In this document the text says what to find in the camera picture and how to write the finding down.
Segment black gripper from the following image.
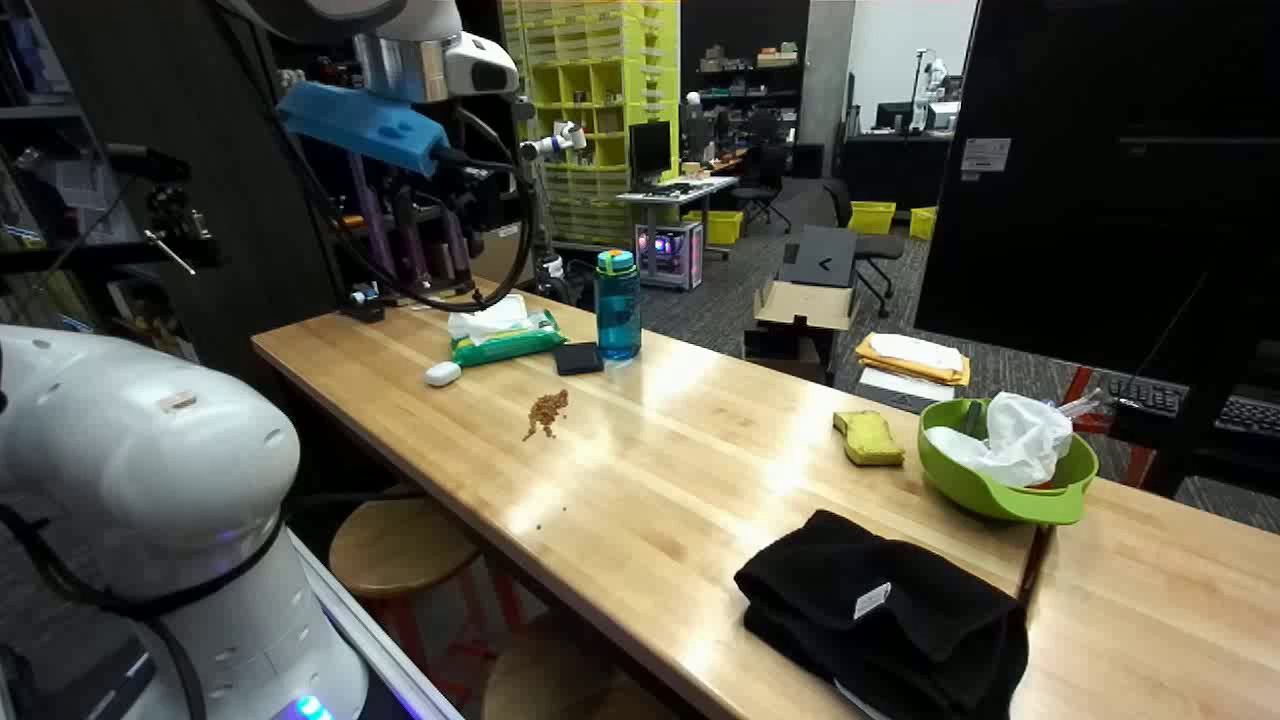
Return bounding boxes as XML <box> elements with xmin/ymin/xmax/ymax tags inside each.
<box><xmin>334</xmin><ymin>146</ymin><xmax>496</xmax><ymax>293</ymax></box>

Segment white tissue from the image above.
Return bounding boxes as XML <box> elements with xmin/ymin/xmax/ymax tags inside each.
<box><xmin>924</xmin><ymin>383</ymin><xmax>1111</xmax><ymax>490</ymax></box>

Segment green tissue pack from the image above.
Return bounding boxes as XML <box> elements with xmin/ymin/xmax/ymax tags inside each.
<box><xmin>445</xmin><ymin>293</ymin><xmax>572</xmax><ymax>373</ymax></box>

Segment green plastic bowl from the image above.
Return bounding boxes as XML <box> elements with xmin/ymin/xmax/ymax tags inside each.
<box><xmin>914</xmin><ymin>394</ymin><xmax>1103</xmax><ymax>529</ymax></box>

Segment small black clamp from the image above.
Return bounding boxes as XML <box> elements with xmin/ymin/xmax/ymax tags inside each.
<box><xmin>341</xmin><ymin>280</ymin><xmax>393</xmax><ymax>322</ymax></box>

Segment black phone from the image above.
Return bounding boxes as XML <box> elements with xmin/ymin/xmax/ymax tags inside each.
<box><xmin>551</xmin><ymin>338</ymin><xmax>609</xmax><ymax>379</ymax></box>

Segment orange toy animal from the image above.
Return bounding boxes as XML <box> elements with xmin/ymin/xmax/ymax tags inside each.
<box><xmin>521</xmin><ymin>383</ymin><xmax>572</xmax><ymax>444</ymax></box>

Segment blue water bottle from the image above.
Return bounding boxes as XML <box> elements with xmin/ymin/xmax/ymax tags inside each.
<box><xmin>592</xmin><ymin>243</ymin><xmax>645</xmax><ymax>362</ymax></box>

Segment yellow shelving unit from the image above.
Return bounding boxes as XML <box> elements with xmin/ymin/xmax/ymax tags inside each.
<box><xmin>496</xmin><ymin>0</ymin><xmax>685</xmax><ymax>251</ymax></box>

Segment glowing computer case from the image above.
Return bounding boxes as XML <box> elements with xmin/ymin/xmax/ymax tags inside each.
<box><xmin>633</xmin><ymin>220</ymin><xmax>709</xmax><ymax>296</ymax></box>

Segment black computer monitor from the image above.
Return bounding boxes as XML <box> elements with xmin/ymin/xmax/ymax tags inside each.
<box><xmin>623</xmin><ymin>116</ymin><xmax>681</xmax><ymax>187</ymax></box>

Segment grey work desk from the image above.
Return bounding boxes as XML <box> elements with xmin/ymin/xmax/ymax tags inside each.
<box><xmin>612</xmin><ymin>172</ymin><xmax>738</xmax><ymax>223</ymax></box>

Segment round wooden stool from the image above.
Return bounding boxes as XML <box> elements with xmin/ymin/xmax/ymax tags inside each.
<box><xmin>322</xmin><ymin>490</ymin><xmax>487</xmax><ymax>608</ymax></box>
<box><xmin>477</xmin><ymin>608</ymin><xmax>671</xmax><ymax>720</ymax></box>

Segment black equipment shelf rack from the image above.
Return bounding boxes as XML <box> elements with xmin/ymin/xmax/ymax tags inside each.
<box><xmin>0</xmin><ymin>0</ymin><xmax>224</xmax><ymax>333</ymax></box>

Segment open cardboard box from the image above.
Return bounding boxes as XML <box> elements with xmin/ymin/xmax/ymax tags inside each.
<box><xmin>738</xmin><ymin>276</ymin><xmax>858</xmax><ymax>383</ymax></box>

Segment dark box on cardboard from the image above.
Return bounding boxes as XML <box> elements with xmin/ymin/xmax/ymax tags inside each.
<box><xmin>779</xmin><ymin>223</ymin><xmax>858</xmax><ymax>293</ymax></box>

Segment yellow sponge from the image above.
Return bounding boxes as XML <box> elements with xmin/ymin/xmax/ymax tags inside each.
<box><xmin>828</xmin><ymin>407</ymin><xmax>909</xmax><ymax>471</ymax></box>

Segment stacked sponges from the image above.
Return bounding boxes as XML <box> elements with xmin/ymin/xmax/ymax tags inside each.
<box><xmin>853</xmin><ymin>328</ymin><xmax>977</xmax><ymax>391</ymax></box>

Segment flat white box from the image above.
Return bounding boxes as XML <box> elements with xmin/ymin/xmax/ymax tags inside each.
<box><xmin>855</xmin><ymin>366</ymin><xmax>960</xmax><ymax>407</ymax></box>

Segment black folded cloth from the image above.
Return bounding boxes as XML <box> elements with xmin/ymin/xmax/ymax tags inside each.
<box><xmin>731</xmin><ymin>506</ymin><xmax>1030</xmax><ymax>720</ymax></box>

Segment large black panel on stand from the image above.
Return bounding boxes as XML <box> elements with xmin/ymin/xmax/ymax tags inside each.
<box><xmin>912</xmin><ymin>0</ymin><xmax>1280</xmax><ymax>391</ymax></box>

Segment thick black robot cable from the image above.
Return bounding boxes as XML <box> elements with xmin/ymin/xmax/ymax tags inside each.
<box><xmin>393</xmin><ymin>101</ymin><xmax>540</xmax><ymax>320</ymax></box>

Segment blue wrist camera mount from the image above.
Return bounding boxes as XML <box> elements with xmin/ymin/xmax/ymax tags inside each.
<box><xmin>272</xmin><ymin>75</ymin><xmax>452</xmax><ymax>178</ymax></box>

